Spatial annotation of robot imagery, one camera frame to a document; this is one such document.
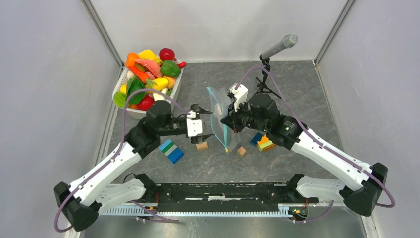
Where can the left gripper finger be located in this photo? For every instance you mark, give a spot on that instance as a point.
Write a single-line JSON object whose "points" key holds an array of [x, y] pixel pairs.
{"points": [[202, 138], [201, 110]]}

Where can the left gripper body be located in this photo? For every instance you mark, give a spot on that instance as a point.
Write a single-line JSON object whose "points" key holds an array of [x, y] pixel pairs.
{"points": [[187, 122]]}

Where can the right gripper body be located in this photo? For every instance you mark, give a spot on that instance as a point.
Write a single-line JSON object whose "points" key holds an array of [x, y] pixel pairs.
{"points": [[243, 117]]}

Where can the clear zip top bag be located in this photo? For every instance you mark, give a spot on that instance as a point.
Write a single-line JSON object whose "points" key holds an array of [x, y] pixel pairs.
{"points": [[219, 102]]}

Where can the white toy radish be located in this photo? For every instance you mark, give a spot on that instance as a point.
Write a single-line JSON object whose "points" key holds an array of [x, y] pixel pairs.
{"points": [[159, 97]]}

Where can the small red toy chili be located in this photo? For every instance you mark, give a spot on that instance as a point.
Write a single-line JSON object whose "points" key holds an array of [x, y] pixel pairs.
{"points": [[182, 65]]}

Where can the green toy bell pepper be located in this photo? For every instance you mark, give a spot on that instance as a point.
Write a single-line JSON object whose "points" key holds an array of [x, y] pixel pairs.
{"points": [[170, 68]]}

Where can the orange toy carrot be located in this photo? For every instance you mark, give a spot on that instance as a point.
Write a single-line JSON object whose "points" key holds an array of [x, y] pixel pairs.
{"points": [[144, 78]]}

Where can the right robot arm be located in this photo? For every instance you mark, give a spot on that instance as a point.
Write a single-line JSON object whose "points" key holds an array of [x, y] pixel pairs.
{"points": [[358, 185]]}

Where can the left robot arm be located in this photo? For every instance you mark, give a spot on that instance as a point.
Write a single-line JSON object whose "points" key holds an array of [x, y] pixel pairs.
{"points": [[82, 201]]}

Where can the long wooden block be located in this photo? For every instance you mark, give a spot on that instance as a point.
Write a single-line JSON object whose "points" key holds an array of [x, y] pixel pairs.
{"points": [[202, 146]]}

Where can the blue orange green brick stack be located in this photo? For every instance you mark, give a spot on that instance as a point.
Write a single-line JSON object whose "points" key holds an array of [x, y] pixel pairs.
{"points": [[262, 142]]}

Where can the blue green white brick stack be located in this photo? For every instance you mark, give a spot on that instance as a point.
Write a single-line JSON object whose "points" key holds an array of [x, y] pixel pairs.
{"points": [[171, 151]]}

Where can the small wooden cube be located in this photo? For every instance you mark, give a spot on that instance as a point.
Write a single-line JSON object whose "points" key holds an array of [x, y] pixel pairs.
{"points": [[241, 151]]}

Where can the black tripod mic stand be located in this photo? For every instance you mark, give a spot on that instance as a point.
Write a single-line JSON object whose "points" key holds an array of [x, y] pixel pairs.
{"points": [[262, 85]]}

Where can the red toy tomato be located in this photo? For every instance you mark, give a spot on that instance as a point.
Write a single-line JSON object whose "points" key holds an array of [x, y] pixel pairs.
{"points": [[145, 103]]}

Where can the pink toy watermelon slice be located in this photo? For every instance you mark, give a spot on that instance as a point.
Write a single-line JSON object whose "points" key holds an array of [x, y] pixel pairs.
{"points": [[150, 66]]}

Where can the red toy apple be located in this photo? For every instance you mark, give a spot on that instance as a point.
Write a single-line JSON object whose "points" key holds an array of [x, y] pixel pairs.
{"points": [[167, 54]]}

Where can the orange toy pepper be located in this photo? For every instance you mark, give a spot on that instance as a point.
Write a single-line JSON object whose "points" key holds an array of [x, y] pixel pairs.
{"points": [[130, 60]]}

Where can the grey microphone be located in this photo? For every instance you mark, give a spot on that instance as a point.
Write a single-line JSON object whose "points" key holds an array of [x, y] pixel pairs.
{"points": [[287, 42]]}

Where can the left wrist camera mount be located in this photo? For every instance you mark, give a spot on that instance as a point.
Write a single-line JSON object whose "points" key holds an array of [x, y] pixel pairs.
{"points": [[194, 124]]}

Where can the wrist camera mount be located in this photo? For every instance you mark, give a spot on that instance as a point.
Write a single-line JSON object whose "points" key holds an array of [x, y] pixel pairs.
{"points": [[238, 93], [194, 124]]}

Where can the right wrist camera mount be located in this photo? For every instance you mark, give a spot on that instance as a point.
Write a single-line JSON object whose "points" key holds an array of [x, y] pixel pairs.
{"points": [[238, 93]]}

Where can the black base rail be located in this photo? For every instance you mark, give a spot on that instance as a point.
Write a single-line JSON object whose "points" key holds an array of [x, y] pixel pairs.
{"points": [[222, 197]]}

